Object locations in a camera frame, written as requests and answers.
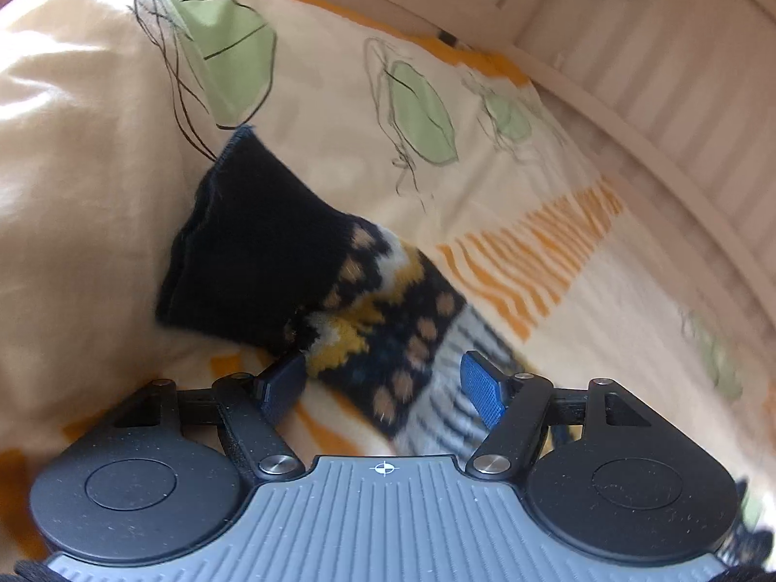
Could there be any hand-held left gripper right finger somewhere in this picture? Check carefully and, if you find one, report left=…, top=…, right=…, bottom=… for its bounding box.
left=459, top=350, right=661, bottom=480

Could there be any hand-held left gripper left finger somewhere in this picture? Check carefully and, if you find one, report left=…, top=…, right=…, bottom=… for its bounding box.
left=112, top=352, right=308, bottom=481

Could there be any patterned knit sweater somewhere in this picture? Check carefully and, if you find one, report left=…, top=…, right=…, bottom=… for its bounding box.
left=154, top=125, right=547, bottom=457

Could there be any printed bed sheet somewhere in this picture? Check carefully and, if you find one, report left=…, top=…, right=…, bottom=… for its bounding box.
left=0, top=0, right=776, bottom=559

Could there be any white wooden bed frame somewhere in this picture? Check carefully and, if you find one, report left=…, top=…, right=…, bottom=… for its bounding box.
left=151, top=0, right=776, bottom=340

